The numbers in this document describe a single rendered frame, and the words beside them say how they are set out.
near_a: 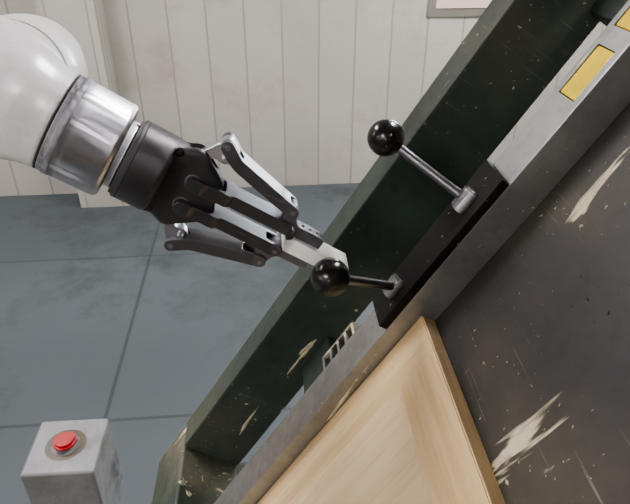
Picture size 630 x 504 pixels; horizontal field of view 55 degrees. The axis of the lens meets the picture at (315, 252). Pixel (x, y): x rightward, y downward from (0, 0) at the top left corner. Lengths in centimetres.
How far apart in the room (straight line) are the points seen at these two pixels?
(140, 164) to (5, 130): 10
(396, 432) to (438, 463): 8
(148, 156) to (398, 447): 35
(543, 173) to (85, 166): 41
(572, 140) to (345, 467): 40
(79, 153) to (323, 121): 349
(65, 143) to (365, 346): 37
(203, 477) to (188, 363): 158
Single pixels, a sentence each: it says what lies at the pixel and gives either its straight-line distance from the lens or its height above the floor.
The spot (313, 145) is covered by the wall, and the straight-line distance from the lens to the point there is 402.
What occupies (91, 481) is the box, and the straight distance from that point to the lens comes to 114.
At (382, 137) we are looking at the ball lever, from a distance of 61.
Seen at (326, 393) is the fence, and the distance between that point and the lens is 72.
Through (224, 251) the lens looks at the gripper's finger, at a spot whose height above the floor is 146.
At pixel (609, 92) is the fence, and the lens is 60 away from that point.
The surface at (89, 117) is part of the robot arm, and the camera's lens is 53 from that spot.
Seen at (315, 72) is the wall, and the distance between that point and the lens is 388.
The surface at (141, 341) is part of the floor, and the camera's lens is 285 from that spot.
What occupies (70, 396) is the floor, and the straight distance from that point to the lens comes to 267.
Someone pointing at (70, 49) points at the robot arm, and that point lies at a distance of 67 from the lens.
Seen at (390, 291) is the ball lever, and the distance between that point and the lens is 65.
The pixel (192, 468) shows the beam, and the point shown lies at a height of 89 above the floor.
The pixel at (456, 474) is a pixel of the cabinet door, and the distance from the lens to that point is 54.
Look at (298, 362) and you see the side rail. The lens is 100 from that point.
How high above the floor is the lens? 176
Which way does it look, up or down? 32 degrees down
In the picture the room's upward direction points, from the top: straight up
